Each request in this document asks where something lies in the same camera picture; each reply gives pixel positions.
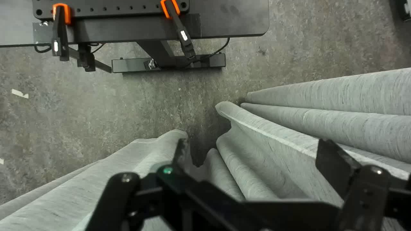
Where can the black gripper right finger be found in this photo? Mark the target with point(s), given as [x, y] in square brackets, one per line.
[367, 196]

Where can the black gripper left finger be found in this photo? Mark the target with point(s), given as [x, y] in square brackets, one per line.
[113, 200]

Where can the grey woven fabric curtain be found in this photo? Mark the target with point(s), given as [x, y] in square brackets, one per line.
[299, 128]

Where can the white floor tape strip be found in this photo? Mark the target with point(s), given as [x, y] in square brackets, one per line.
[19, 93]

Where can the orange black bar clamp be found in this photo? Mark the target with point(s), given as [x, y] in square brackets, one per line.
[61, 13]
[183, 36]

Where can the black perforated breadboard plate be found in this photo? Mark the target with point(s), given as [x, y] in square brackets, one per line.
[110, 6]

